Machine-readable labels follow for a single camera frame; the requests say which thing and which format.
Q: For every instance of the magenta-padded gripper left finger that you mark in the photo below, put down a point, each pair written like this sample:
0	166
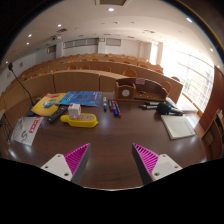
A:
78	159

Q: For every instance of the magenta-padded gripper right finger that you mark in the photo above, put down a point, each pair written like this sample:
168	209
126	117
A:
146	160

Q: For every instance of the yellow power strip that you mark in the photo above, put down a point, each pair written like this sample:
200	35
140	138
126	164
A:
83	120

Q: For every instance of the white open notebook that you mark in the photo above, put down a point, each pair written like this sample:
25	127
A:
178	126

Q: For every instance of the black remote control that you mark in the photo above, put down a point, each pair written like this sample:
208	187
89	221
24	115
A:
56	114

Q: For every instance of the black marker pen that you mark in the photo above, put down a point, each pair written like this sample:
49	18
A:
151	103
146	107

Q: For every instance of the black handheld microphone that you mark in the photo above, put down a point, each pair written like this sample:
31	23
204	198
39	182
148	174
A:
163	108

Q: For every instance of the clear plastic bag red print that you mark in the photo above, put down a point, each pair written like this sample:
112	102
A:
28	130

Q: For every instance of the red marker pen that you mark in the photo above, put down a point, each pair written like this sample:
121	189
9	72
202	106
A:
110	104
118	109

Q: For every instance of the blue marker pen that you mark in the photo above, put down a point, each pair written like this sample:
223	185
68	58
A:
115	110
104	104

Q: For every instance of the blue printed booklet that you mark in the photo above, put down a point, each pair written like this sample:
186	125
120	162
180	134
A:
81	98

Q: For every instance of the yellow booklet with globe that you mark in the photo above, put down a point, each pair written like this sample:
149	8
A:
40	108

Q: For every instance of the black gooseneck microphone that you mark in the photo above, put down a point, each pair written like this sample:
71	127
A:
29	112

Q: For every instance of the wooden desk organizer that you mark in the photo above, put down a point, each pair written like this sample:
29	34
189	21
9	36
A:
146	90

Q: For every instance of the wooden side cabinet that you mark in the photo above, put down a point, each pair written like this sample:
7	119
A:
213	130

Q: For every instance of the wooden auditorium seat rows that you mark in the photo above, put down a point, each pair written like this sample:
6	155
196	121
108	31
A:
76	81

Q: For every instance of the large bright window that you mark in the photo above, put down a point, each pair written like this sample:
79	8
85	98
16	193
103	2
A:
191	76

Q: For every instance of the ceiling projector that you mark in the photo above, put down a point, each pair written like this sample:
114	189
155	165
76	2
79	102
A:
56	37

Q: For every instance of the round ceiling lights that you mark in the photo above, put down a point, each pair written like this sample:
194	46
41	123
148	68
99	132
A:
110	9

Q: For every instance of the square ceiling vent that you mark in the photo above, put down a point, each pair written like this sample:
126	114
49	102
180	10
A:
112	2

